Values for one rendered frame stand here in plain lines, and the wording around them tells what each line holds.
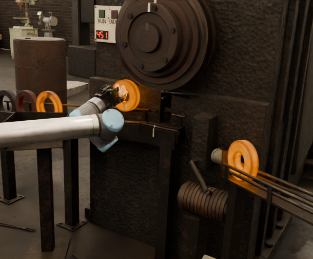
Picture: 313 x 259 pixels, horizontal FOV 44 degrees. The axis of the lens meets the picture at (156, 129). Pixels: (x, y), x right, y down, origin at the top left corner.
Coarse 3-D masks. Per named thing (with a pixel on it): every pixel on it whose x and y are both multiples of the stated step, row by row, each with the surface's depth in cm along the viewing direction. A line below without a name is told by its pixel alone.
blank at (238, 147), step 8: (232, 144) 145; (240, 144) 141; (248, 144) 139; (232, 152) 146; (240, 152) 141; (248, 152) 137; (256, 152) 137; (232, 160) 146; (240, 160) 147; (248, 160) 137; (256, 160) 136; (240, 168) 144; (248, 168) 137; (256, 168) 137
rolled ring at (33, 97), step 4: (20, 92) 226; (24, 92) 224; (28, 92) 223; (32, 92) 224; (16, 96) 229; (20, 96) 227; (24, 96) 228; (28, 96) 223; (32, 96) 222; (16, 100) 230; (20, 100) 229; (32, 100) 222; (16, 104) 230; (20, 104) 231; (32, 104) 222; (16, 108) 231; (20, 108) 231; (32, 108) 223
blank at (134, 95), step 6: (114, 84) 188; (120, 84) 187; (126, 84) 185; (132, 84) 184; (132, 90) 184; (138, 90) 185; (132, 96) 184; (138, 96) 184; (126, 102) 187; (132, 102) 185; (138, 102) 186; (120, 108) 190; (126, 108) 188; (132, 108) 186
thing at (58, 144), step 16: (16, 112) 191; (32, 112) 191; (48, 112) 192; (32, 144) 182; (48, 144) 181; (64, 144) 180; (48, 160) 186; (48, 176) 188; (48, 192) 190; (48, 208) 193; (48, 224) 195; (32, 240) 209; (48, 240) 198; (64, 240) 210; (32, 256) 195; (48, 256) 196; (64, 256) 196
